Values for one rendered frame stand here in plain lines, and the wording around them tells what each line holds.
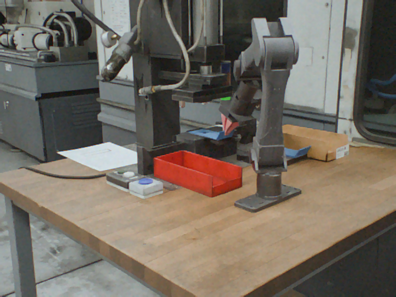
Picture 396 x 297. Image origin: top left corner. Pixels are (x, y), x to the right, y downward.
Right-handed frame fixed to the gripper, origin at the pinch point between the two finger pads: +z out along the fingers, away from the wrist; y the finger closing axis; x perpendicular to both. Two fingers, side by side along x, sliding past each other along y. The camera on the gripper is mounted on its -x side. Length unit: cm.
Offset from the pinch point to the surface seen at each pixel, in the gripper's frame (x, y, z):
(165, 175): 24.5, -3.7, 8.3
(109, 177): 37.9, 4.5, 12.3
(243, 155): -6.0, -6.0, 6.4
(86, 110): -123, 238, 193
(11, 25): -121, 397, 197
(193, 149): 8.5, 2.9, 7.6
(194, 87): 3.6, 16.1, -6.6
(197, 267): 52, -42, -12
